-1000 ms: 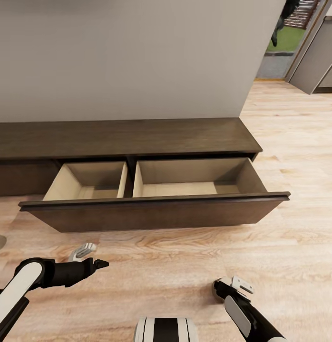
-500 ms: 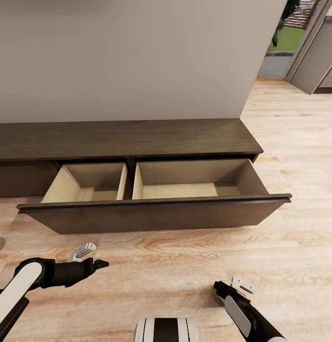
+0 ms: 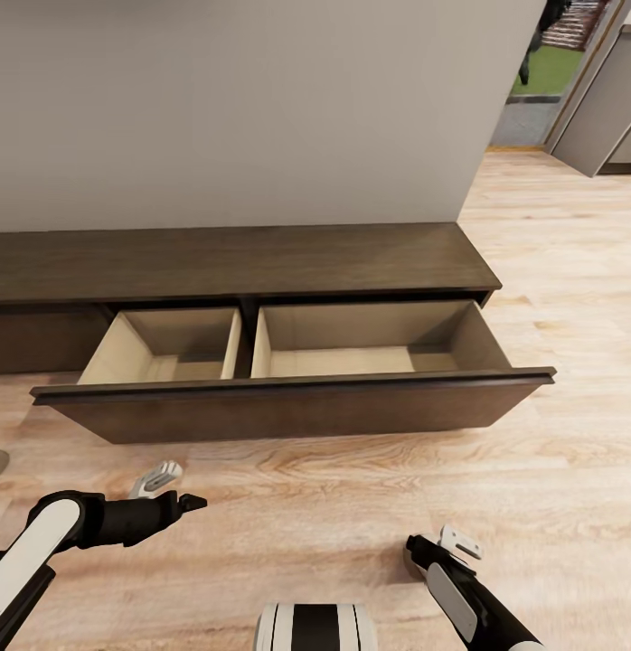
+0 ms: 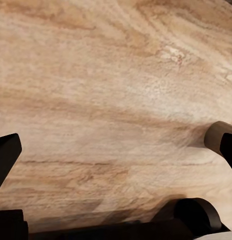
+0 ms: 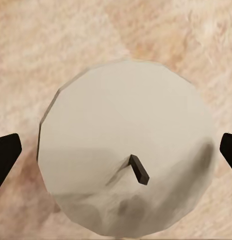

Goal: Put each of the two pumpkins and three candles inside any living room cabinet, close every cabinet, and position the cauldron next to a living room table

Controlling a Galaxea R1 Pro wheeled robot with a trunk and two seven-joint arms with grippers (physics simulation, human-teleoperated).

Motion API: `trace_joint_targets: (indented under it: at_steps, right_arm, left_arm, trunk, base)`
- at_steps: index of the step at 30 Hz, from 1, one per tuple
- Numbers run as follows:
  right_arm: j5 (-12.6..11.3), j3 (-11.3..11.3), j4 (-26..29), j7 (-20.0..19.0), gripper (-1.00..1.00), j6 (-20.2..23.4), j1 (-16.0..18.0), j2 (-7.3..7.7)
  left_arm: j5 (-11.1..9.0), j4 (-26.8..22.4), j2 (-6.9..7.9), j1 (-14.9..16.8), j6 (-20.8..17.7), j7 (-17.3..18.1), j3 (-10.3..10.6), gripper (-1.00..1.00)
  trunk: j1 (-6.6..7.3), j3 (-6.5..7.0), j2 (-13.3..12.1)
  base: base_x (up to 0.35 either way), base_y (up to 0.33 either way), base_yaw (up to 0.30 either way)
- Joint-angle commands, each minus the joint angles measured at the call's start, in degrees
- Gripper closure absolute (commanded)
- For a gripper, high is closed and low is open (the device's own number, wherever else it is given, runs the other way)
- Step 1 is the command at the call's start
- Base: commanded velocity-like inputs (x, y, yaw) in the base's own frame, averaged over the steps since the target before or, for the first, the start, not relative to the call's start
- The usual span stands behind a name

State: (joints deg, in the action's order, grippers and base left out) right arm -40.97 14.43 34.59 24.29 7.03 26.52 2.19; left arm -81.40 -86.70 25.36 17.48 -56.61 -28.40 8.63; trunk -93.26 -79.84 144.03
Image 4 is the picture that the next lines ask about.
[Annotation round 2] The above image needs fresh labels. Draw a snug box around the pillar candle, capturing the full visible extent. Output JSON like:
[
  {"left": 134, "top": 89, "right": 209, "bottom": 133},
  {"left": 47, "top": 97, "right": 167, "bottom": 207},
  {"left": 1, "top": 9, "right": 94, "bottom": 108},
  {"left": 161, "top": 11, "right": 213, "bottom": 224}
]
[{"left": 204, "top": 120, "right": 232, "bottom": 155}]

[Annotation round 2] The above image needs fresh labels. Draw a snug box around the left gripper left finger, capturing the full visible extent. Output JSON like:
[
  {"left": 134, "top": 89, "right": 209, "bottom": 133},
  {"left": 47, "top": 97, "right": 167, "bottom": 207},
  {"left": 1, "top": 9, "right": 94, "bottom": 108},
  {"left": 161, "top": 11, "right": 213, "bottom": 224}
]
[{"left": 0, "top": 133, "right": 22, "bottom": 187}]

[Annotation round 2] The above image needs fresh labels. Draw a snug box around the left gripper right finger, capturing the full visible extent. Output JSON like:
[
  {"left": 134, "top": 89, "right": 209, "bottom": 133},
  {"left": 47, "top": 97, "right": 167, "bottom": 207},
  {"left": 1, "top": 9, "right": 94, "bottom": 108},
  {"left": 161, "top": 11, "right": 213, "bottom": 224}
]
[{"left": 219, "top": 133, "right": 232, "bottom": 168}]

